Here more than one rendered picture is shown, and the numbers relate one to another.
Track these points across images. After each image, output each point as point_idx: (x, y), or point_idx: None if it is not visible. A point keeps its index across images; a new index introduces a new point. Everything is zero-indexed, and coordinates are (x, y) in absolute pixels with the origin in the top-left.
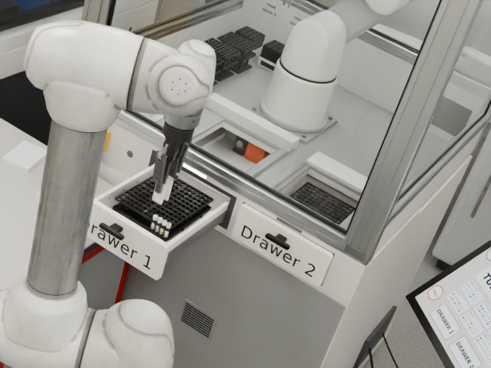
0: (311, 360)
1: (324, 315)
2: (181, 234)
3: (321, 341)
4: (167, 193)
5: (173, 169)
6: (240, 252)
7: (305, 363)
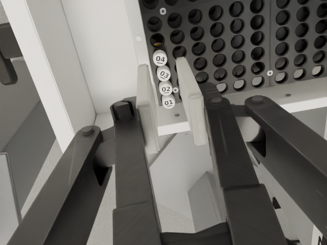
0: (269, 179)
1: (297, 222)
2: (183, 125)
3: (281, 202)
4: (184, 105)
5: (212, 163)
6: (320, 112)
7: (266, 169)
